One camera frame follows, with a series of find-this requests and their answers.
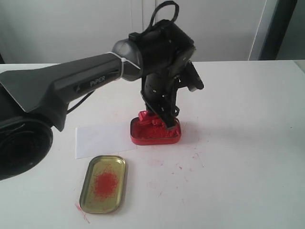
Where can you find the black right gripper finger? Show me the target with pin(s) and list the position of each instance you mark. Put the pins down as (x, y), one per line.
(168, 114)

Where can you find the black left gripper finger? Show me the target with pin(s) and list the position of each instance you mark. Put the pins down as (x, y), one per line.
(153, 109)

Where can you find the dark door frame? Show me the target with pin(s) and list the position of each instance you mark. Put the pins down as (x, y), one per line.
(285, 37)

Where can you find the red plastic stamp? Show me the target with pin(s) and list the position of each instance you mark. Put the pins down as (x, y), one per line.
(146, 117)

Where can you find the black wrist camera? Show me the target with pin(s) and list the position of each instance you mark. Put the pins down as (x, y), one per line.
(190, 78)

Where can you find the red ink pad tin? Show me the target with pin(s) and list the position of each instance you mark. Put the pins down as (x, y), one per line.
(154, 132)

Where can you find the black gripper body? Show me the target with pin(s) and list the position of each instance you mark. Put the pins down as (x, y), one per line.
(157, 88)

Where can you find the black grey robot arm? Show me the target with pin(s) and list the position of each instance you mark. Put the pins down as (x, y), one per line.
(34, 101)

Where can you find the gold metal tin lid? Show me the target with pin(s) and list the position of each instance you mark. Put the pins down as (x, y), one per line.
(103, 185)

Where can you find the white paper sheet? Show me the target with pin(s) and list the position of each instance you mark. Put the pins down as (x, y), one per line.
(102, 140)

